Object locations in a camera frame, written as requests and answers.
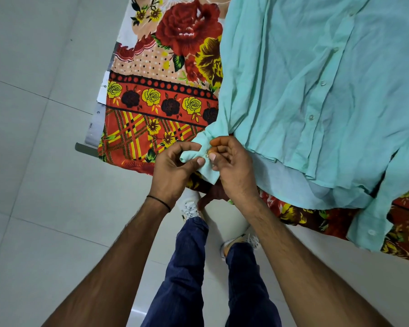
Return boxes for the person's left hand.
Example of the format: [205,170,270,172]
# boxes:
[149,141,206,210]

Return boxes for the person's right hand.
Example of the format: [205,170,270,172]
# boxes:
[206,135,260,205]

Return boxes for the mint green shirt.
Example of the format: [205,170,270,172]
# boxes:
[180,0,409,253]

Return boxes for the person's right forearm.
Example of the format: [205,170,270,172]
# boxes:
[238,195,393,327]

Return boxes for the person's left forearm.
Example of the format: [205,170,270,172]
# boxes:
[42,197,171,327]

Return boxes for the black thread wristband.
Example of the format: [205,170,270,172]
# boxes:
[146,195,172,213]

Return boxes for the white sneaker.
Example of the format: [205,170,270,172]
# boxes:
[219,231,260,260]
[176,188,205,223]

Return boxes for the floral patterned blanket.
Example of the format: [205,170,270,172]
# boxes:
[97,0,409,264]

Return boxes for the dark blue trousers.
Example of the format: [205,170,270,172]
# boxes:
[141,217,282,327]

